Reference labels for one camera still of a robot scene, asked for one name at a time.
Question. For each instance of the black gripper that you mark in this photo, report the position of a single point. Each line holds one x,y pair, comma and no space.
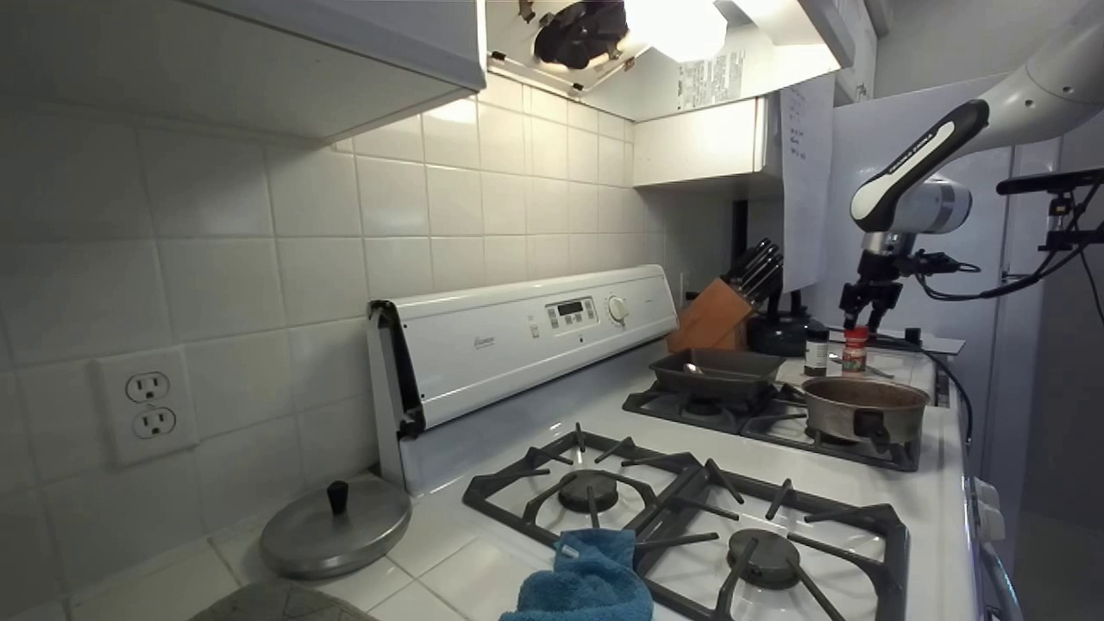
879,278

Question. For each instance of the spice bottle red cap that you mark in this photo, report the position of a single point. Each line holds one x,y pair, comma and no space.
857,351

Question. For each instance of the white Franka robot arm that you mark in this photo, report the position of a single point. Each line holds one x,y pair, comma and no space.
918,159

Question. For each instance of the spice bottle black cap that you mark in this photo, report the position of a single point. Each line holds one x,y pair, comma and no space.
816,354

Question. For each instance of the thin metal utensil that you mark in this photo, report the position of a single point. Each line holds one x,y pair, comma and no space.
882,370

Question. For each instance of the black container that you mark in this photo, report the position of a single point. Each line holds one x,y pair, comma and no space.
781,331

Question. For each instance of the round metal saucepan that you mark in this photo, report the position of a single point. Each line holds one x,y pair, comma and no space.
864,407

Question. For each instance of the white paper sheet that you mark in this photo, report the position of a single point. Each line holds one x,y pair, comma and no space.
810,184

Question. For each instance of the wooden knife block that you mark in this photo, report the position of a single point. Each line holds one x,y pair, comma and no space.
712,320

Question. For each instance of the black baking pan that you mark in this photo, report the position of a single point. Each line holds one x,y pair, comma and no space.
719,374

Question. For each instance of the black cast iron grate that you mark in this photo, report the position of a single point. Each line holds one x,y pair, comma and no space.
735,415
690,518

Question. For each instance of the white upper cabinet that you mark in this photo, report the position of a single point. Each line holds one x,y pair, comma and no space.
229,58
703,144

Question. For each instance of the round white oven dial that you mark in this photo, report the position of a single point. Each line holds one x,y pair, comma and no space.
619,308

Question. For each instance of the black burner cap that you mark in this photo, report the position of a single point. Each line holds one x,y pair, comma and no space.
764,556
589,490

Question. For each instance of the white range hood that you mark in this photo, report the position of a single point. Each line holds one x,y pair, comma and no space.
735,71

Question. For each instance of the range hood light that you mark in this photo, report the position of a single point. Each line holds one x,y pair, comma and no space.
682,24

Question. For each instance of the white gas stove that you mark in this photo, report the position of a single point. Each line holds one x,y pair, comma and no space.
494,346

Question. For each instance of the blue cloth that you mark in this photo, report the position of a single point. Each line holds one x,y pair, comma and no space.
589,575

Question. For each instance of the black hood fan motor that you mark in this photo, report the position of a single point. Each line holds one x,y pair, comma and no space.
581,30

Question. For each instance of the metal lid black knob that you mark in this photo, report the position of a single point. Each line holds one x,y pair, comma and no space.
331,530

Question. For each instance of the grey round lid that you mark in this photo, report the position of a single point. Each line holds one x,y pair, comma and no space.
281,604

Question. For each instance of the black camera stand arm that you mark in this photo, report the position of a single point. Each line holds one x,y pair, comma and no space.
1052,194

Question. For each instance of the white wall outlet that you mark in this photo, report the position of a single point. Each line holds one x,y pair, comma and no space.
145,404

